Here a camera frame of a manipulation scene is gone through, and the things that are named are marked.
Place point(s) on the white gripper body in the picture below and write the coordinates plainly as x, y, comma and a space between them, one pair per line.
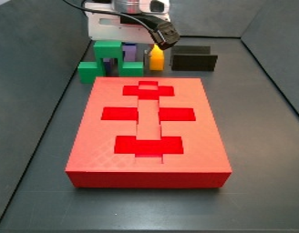
104, 27

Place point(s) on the red board with slots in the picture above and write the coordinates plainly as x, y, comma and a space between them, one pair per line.
149, 135

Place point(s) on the green arch block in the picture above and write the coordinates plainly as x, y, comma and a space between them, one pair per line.
109, 56

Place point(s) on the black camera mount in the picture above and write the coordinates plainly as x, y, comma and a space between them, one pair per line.
161, 29

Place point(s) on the yellow long bar block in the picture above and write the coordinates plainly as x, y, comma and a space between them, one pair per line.
157, 59

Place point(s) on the black angle fixture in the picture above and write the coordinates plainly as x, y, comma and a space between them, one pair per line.
193, 58

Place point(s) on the purple U block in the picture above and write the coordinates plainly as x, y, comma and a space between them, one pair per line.
130, 50

